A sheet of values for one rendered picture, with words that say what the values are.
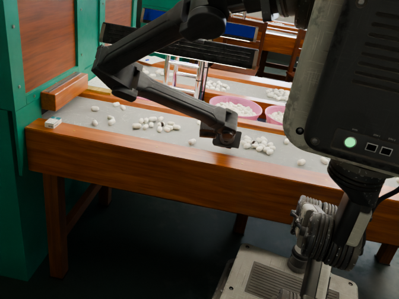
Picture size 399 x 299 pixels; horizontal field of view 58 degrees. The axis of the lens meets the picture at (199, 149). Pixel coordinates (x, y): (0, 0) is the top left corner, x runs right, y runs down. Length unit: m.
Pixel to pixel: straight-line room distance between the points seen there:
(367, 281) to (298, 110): 1.70
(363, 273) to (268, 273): 1.03
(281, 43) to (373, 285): 2.74
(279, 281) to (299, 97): 0.82
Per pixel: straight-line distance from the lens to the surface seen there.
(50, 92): 1.49
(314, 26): 0.60
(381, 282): 2.28
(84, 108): 1.65
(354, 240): 0.83
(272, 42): 4.16
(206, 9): 0.72
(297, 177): 1.31
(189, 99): 1.10
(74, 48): 1.74
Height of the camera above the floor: 1.39
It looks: 28 degrees down
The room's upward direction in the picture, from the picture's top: 9 degrees clockwise
